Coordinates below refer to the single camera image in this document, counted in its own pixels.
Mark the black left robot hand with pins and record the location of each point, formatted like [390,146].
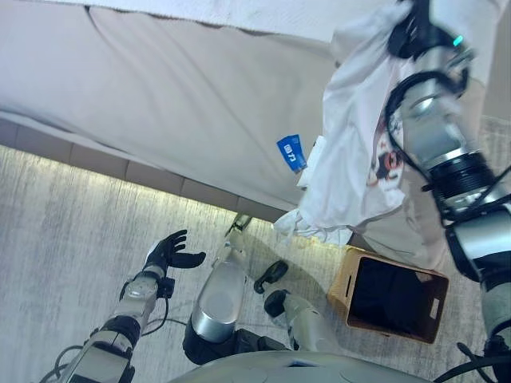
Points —
[171,255]

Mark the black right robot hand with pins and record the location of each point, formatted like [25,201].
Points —
[415,36]

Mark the white t-shirt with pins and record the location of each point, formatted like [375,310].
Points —
[351,159]

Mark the blue paper tag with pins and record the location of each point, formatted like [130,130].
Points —
[291,153]

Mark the black garment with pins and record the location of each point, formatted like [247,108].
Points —
[391,295]

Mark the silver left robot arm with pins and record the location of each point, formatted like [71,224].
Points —
[131,295]

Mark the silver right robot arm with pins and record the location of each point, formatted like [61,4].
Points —
[435,131]

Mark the brown wicker basket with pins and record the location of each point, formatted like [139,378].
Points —
[339,287]

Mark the silver left robot leg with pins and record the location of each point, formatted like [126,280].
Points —
[219,295]

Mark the grey streaked rug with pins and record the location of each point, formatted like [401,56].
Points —
[80,239]

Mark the white duvet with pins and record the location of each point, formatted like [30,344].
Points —
[279,16]

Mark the tan upholstered bed frame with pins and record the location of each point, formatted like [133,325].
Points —
[120,167]

